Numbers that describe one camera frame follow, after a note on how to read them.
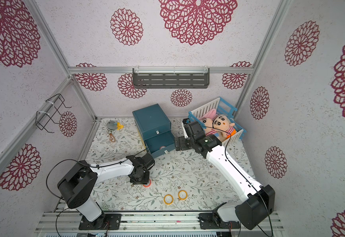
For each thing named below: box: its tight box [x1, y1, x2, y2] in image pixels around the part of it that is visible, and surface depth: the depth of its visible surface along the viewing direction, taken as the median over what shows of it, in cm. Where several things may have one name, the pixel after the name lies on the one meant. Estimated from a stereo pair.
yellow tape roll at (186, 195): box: [177, 189, 189, 201], surface depth 84 cm
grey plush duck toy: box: [106, 120, 125, 131], surface depth 112 cm
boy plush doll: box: [212, 114, 237, 143], surface depth 102 cm
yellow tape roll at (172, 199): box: [163, 193, 174, 205], surface depth 83 cm
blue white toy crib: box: [188, 96, 247, 146], surface depth 105 cm
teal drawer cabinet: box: [131, 103, 176, 159], surface depth 92 cm
